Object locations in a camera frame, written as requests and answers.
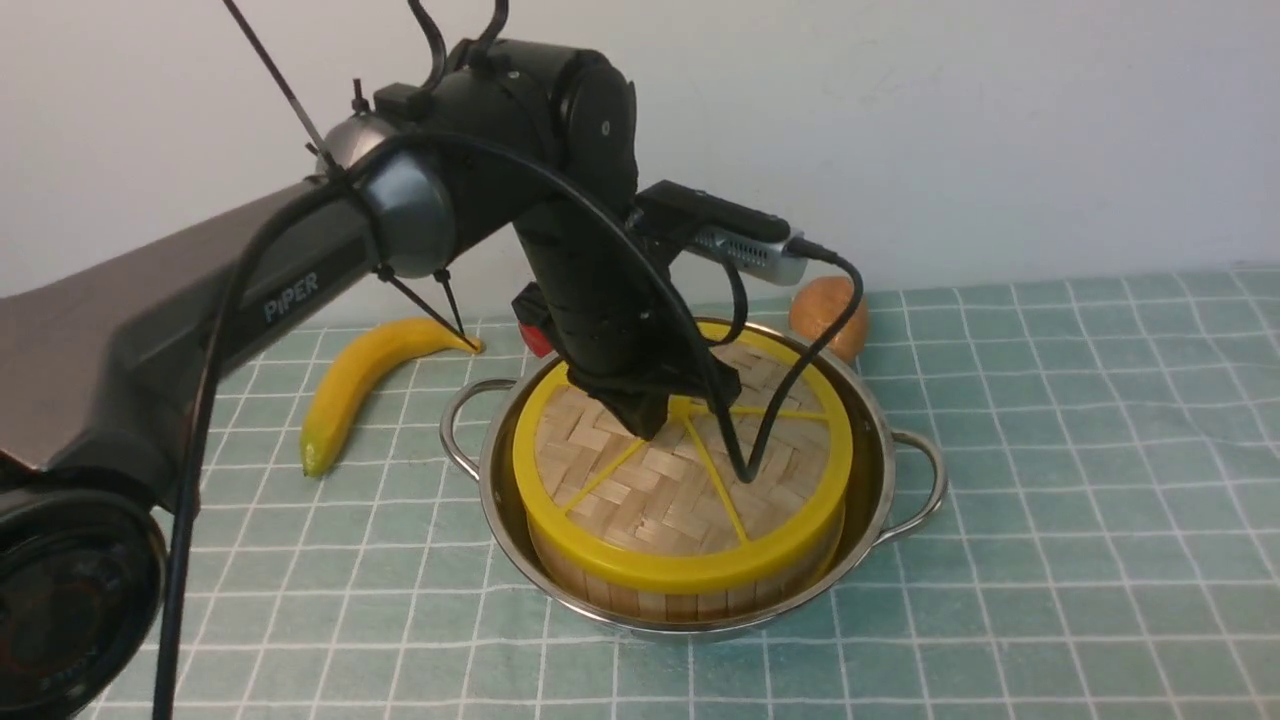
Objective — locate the yellow rimmed bamboo steamer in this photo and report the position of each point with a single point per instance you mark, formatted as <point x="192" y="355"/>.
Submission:
<point x="690" y="595"/>

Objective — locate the brown potato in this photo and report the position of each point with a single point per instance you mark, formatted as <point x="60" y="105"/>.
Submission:
<point x="818" y="305"/>

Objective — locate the green checkered tablecloth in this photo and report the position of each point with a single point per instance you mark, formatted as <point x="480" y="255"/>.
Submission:
<point x="1108" y="550"/>

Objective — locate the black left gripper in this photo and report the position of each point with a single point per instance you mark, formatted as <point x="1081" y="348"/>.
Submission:
<point x="592" y="305"/>

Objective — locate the red bell pepper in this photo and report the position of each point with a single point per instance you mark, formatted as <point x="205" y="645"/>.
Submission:
<point x="535" y="335"/>

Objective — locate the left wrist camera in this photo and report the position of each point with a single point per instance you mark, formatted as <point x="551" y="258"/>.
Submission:
<point x="677" y="218"/>

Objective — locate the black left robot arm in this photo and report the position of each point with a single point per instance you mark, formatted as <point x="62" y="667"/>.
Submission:
<point x="109" y="374"/>

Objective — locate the yellow woven bamboo lid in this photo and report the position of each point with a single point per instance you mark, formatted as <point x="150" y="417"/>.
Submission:
<point x="568" y="448"/>

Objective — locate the yellow banana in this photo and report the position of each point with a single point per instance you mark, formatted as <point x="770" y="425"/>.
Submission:
<point x="355" y="373"/>

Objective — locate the stainless steel pot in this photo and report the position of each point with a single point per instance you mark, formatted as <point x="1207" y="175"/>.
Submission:
<point x="897" y="481"/>

